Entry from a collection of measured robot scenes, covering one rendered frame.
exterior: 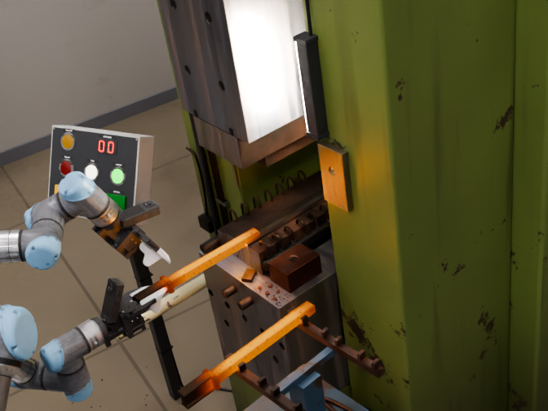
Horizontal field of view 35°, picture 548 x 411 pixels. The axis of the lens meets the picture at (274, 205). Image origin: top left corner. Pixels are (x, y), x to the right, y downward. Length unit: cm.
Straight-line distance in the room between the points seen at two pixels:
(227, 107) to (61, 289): 216
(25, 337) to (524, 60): 133
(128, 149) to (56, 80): 260
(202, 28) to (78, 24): 310
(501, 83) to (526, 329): 83
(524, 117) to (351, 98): 51
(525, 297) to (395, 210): 69
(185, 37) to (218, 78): 14
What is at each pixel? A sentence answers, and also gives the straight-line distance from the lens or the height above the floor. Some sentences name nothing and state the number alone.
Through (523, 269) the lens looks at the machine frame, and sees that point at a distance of 257.
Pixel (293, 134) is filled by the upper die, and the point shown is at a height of 129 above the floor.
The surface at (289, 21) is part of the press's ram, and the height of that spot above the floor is 163.
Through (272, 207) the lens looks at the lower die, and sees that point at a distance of 258.
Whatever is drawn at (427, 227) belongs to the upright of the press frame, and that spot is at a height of 114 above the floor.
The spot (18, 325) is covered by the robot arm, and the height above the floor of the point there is 127.
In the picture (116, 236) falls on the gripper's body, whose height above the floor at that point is 121.
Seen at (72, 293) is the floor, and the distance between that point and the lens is 412.
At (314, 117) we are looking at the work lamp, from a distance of 208.
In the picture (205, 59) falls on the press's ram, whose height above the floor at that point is 156.
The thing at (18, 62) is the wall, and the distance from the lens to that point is 516.
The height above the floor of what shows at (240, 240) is 101.
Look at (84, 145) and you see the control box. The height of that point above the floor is 116.
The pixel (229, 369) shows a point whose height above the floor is 99.
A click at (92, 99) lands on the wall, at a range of 536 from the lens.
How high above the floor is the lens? 244
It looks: 34 degrees down
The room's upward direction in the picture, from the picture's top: 10 degrees counter-clockwise
